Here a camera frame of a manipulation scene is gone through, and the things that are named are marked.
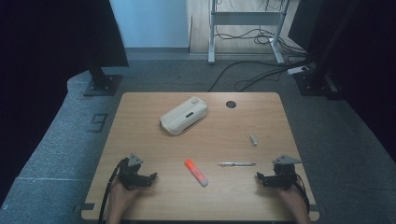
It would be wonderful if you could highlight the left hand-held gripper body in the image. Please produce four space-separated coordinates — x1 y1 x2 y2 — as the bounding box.
118 152 150 190

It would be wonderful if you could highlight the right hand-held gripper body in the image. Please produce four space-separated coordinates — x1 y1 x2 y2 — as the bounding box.
264 154 303 190

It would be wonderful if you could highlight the silver pen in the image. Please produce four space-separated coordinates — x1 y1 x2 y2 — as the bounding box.
217 161 257 168

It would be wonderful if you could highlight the beige pencil case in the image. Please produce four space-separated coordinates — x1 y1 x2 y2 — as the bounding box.
159 96 209 136

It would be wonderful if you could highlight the person's left hand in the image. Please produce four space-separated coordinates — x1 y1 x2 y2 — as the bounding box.
108 178 143 209

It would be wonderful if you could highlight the person's right hand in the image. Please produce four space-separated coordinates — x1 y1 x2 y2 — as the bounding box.
275 180 310 215

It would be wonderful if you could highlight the orange highlighter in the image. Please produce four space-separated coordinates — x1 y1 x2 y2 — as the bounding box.
183 158 209 189

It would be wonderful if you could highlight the black tape floor mark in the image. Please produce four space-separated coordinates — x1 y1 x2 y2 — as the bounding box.
88 113 108 133

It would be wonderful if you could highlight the black metal stand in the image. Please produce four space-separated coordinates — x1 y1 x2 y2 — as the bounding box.
293 0 360 97
82 55 123 97

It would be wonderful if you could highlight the white power strip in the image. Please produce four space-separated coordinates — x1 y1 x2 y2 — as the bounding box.
286 65 310 76

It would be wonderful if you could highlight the black curtain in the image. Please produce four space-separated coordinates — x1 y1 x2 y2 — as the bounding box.
0 0 130 200
288 0 396 155

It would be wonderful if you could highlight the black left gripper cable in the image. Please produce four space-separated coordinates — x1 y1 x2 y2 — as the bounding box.
98 158 129 224

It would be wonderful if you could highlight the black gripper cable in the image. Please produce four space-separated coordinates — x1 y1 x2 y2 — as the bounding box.
98 158 129 224
290 175 311 216

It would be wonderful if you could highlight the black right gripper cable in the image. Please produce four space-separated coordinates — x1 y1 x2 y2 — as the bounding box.
290 175 311 216

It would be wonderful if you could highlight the looped black floor cable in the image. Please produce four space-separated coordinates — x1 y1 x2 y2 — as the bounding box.
234 65 310 93

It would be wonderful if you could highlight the long black floor cable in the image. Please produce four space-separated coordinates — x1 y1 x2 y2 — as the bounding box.
207 59 300 93

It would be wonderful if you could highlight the tangle of black cables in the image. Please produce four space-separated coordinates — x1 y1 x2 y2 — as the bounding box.
214 26 309 60

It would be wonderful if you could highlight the white metal desk frame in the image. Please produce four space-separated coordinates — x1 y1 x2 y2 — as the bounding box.
207 0 286 65

